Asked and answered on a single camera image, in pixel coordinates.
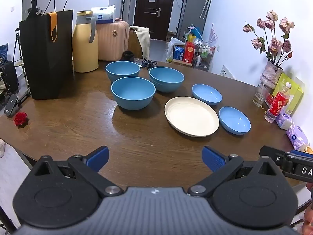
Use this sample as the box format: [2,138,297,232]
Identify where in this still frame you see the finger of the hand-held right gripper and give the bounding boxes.
[259,146,313,174]

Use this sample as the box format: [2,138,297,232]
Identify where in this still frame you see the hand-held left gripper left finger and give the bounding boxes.
[32,146,124,197]

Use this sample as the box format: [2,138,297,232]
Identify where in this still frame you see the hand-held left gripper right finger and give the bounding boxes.
[187,146,282,197]

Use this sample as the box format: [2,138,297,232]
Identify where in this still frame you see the small blue plate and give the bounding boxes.
[191,84,223,106]
[218,106,251,136]

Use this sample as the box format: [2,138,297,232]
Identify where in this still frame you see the large cream plate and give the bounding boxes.
[164,96,220,137]

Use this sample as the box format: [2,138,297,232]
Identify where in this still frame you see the blue bowl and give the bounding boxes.
[111,77,156,110]
[105,61,141,84]
[149,67,185,93]

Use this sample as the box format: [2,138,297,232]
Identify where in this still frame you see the person's right hand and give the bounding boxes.
[303,183,313,235]

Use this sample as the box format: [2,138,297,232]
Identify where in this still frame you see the white orange cup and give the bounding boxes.
[299,144,313,155]

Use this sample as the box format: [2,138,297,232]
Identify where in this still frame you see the purple tissue pack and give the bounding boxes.
[276,110,294,131]
[286,125,310,150]

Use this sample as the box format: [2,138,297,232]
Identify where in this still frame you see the red label water bottle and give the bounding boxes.
[264,82,292,123]

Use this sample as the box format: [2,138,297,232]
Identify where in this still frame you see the clear drinking glass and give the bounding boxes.
[253,84,270,107]

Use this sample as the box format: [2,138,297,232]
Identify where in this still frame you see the green printed box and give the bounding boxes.
[272,72,304,115]

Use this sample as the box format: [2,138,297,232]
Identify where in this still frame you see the white flat panel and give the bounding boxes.
[220,65,236,80]

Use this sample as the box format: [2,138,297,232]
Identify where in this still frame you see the red rose flower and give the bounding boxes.
[13,111,29,128]

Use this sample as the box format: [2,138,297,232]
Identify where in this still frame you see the metal storage rack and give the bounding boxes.
[192,42,216,72]

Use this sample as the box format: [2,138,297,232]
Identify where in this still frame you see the black cylindrical cup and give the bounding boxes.
[122,50,135,62]

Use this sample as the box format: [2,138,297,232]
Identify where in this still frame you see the red gift box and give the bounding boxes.
[183,41,196,63]

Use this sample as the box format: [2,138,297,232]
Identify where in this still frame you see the yellow thermos jug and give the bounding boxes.
[72,10,99,73]

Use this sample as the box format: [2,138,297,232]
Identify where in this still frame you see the black paper bag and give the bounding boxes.
[19,0,74,100]

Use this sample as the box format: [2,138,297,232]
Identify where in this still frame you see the dried pink roses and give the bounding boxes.
[243,10,295,66]

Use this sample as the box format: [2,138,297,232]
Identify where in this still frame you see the blue carton box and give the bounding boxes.
[173,45,185,60]

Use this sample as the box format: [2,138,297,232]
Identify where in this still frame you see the pink suitcase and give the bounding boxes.
[94,20,130,61]

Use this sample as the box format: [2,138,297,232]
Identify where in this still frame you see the wooden chair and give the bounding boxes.
[127,27,147,59]

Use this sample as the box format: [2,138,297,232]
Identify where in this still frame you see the black luggage bag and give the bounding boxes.
[0,61,19,101]

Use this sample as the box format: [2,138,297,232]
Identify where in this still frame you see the white plastic bag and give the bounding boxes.
[166,37,185,63]

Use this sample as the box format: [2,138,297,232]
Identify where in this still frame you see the purple dried flower bundle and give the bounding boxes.
[209,23,218,47]

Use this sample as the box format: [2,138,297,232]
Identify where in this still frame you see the blue green tote bag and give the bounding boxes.
[183,24,203,44]

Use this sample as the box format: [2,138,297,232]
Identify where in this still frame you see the dark blue cloth bag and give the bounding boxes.
[0,43,9,61]

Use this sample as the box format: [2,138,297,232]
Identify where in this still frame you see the white blue tissue pack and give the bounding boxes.
[91,4,116,24]

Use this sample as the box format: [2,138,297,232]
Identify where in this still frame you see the grey refrigerator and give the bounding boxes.
[176,0,213,41]

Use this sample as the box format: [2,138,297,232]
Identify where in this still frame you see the black tripod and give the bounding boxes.
[12,27,32,103]

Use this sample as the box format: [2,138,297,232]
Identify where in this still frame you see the dark brown door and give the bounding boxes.
[133,0,177,41]

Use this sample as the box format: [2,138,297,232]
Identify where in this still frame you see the grey folded umbrella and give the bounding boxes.
[199,0,213,20]

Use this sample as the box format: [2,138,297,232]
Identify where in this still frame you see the dark blue lanyard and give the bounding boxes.
[141,58,158,69]

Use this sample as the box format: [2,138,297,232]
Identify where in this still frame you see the black clamp mount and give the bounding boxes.
[27,0,44,16]

